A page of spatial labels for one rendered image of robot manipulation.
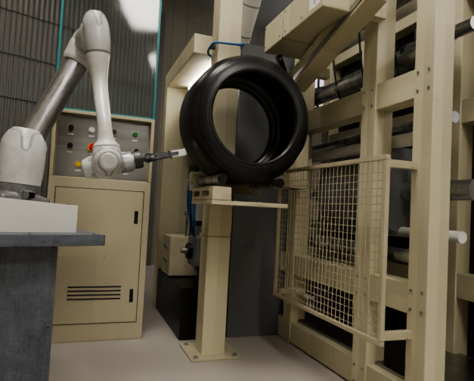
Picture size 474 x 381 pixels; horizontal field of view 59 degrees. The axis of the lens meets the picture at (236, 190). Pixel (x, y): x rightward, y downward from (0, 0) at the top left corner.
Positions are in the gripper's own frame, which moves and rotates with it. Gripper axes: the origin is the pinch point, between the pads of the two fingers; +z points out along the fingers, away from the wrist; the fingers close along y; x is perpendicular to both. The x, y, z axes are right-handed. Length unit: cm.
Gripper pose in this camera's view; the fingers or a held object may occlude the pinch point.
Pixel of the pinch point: (178, 153)
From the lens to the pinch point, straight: 193.4
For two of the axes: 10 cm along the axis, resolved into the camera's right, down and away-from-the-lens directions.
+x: 1.9, 9.8, 0.5
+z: 9.2, -1.9, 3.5
